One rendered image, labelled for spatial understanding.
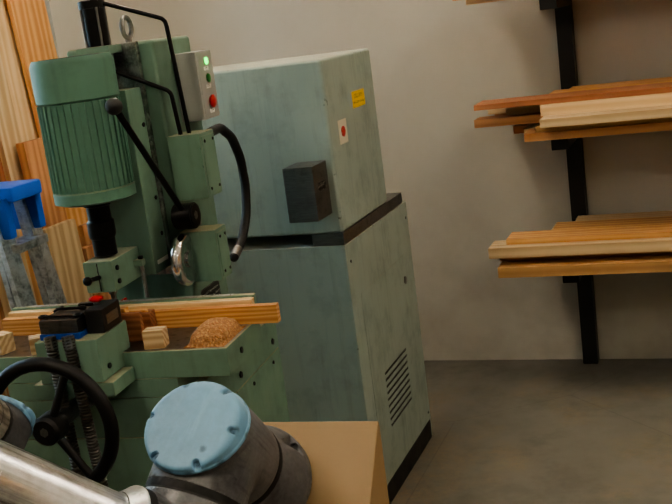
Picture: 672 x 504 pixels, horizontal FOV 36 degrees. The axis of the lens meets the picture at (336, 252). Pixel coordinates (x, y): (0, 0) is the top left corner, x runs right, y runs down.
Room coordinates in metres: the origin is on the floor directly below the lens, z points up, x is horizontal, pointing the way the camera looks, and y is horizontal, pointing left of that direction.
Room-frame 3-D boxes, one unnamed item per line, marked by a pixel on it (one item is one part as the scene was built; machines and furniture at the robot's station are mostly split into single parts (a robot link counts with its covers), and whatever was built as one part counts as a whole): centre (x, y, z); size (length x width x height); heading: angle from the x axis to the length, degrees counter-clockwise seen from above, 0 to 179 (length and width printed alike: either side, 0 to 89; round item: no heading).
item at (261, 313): (2.24, 0.46, 0.92); 0.67 x 0.02 x 0.04; 74
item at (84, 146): (2.26, 0.50, 1.35); 0.18 x 0.18 x 0.31
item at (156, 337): (2.08, 0.39, 0.92); 0.04 x 0.03 x 0.04; 80
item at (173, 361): (2.15, 0.52, 0.87); 0.61 x 0.30 x 0.06; 74
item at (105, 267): (2.27, 0.49, 1.03); 0.14 x 0.07 x 0.09; 164
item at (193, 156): (2.42, 0.30, 1.23); 0.09 x 0.08 x 0.15; 164
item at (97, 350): (2.07, 0.54, 0.91); 0.15 x 0.14 x 0.09; 74
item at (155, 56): (2.54, 0.42, 1.16); 0.22 x 0.22 x 0.72; 74
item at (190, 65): (2.52, 0.28, 1.40); 0.10 x 0.06 x 0.16; 164
